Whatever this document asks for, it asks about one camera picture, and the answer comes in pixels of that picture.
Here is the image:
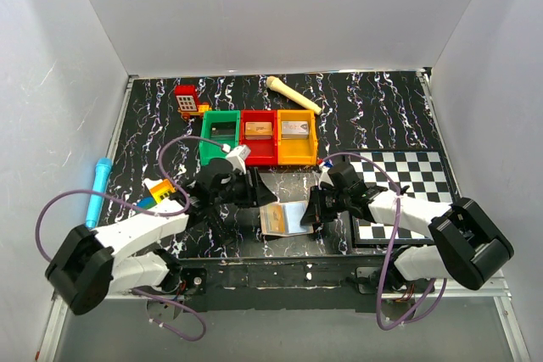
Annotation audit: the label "orange card box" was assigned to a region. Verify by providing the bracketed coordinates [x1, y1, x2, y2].
[244, 121, 273, 140]

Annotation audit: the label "red plastic bin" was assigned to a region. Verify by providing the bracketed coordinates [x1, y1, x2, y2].
[239, 109, 278, 166]

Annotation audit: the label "beige leather card holder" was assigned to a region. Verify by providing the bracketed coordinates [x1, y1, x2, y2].
[260, 201, 314, 237]

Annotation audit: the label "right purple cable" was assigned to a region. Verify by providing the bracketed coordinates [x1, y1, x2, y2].
[322, 153, 446, 331]

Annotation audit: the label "yellow plastic bin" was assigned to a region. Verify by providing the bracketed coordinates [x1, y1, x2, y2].
[277, 109, 318, 165]

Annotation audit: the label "beige toy microphone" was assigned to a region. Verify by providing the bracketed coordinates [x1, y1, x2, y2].
[266, 75, 322, 115]

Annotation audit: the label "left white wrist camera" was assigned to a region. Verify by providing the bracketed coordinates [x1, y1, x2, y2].
[226, 145, 251, 174]

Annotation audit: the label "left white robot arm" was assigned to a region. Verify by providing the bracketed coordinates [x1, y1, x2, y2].
[45, 159, 277, 315]

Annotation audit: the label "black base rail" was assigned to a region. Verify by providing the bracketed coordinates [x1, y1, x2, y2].
[131, 258, 438, 315]

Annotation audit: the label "silver card box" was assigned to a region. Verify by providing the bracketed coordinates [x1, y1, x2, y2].
[281, 120, 310, 140]

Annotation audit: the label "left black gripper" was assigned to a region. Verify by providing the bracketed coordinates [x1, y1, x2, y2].
[211, 168, 277, 209]

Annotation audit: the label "black card box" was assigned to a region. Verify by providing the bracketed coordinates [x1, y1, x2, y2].
[210, 121, 237, 142]

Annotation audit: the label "colourful toy block building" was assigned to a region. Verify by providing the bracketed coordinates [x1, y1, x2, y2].
[137, 178, 176, 209]

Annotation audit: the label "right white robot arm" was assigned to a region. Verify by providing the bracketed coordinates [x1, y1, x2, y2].
[300, 162, 514, 292]

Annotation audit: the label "checkered chess board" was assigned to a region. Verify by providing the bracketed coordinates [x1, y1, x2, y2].
[342, 150, 459, 248]

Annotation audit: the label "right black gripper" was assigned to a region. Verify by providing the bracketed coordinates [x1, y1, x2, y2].
[299, 184, 350, 224]

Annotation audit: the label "blue toy microphone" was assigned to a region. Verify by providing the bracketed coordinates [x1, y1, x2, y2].
[84, 157, 114, 231]

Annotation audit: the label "green plastic bin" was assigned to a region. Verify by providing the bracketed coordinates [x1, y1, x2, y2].
[199, 110, 241, 165]

